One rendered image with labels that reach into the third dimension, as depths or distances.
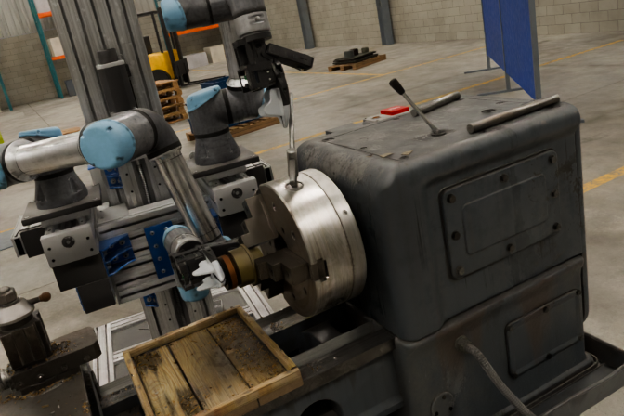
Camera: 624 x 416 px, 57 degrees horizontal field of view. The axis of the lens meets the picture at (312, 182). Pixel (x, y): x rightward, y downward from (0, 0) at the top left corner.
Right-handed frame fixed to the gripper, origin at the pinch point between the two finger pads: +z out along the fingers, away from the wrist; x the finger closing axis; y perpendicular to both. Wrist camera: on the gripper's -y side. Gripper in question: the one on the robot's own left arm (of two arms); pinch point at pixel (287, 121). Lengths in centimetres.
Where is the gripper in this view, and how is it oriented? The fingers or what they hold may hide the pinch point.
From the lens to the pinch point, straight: 132.4
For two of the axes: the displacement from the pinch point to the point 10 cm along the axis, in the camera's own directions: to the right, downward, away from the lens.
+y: -8.8, 2.8, -3.9
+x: 4.1, 0.2, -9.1
